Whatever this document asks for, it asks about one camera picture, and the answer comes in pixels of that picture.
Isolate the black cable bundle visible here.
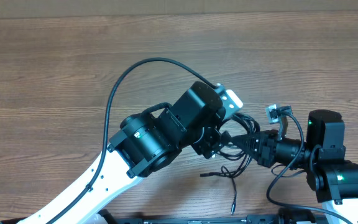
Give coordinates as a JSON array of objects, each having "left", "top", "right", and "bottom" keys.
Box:
[{"left": 200, "top": 112, "right": 260, "bottom": 215}]

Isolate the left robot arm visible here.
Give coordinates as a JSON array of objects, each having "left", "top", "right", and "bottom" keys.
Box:
[{"left": 21, "top": 82, "right": 243, "bottom": 223}]

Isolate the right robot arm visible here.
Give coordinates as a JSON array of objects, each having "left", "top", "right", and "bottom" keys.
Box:
[{"left": 231, "top": 106, "right": 358, "bottom": 223}]

